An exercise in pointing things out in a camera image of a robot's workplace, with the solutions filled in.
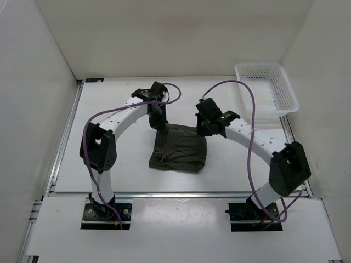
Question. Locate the aluminium frame rail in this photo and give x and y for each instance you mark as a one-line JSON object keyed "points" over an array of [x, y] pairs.
{"points": [[218, 194]]}

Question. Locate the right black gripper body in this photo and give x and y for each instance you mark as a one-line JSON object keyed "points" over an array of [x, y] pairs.
{"points": [[203, 128]]}

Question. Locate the white plastic mesh basket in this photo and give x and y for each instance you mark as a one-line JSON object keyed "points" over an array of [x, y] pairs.
{"points": [[271, 88]]}

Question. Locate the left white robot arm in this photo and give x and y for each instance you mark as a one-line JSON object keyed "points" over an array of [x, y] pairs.
{"points": [[98, 147]]}

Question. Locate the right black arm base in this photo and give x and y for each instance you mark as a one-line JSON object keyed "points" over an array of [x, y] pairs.
{"points": [[244, 218]]}

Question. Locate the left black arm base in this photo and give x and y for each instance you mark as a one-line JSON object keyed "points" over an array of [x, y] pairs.
{"points": [[97, 221]]}

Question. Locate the olive green shorts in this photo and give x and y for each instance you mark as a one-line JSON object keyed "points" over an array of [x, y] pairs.
{"points": [[179, 148]]}

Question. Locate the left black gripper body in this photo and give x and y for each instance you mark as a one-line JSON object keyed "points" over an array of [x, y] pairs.
{"points": [[157, 118]]}

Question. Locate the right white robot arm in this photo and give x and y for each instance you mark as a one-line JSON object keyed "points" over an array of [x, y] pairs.
{"points": [[288, 165]]}

